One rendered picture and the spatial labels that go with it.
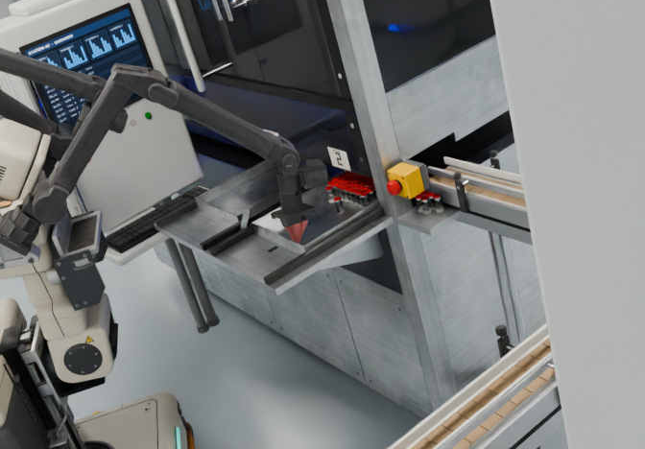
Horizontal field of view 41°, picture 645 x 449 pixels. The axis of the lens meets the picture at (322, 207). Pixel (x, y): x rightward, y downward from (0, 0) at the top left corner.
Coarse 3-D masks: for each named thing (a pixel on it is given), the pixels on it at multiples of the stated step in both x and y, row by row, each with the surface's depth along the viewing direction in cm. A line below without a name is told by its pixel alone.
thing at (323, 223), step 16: (336, 176) 258; (304, 192) 253; (320, 192) 256; (320, 208) 249; (352, 208) 243; (368, 208) 235; (256, 224) 242; (272, 224) 247; (320, 224) 240; (336, 224) 237; (272, 240) 239; (288, 240) 230; (304, 240) 234; (320, 240) 227
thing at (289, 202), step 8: (296, 192) 224; (280, 200) 225; (288, 200) 223; (296, 200) 224; (288, 208) 224; (296, 208) 224; (304, 208) 227; (312, 208) 227; (272, 216) 226; (280, 216) 224; (288, 216) 223
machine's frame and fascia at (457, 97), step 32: (160, 0) 286; (448, 64) 232; (480, 64) 239; (288, 96) 248; (320, 96) 234; (416, 96) 227; (448, 96) 234; (480, 96) 242; (416, 128) 230; (448, 128) 237
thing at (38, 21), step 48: (48, 0) 267; (96, 0) 275; (48, 48) 268; (96, 48) 277; (144, 48) 288; (48, 96) 271; (144, 144) 295; (192, 144) 308; (96, 192) 288; (144, 192) 299
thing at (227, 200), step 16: (240, 176) 279; (256, 176) 282; (272, 176) 279; (208, 192) 273; (224, 192) 276; (240, 192) 274; (256, 192) 270; (272, 192) 267; (208, 208) 266; (224, 208) 266; (240, 208) 263; (256, 208) 254
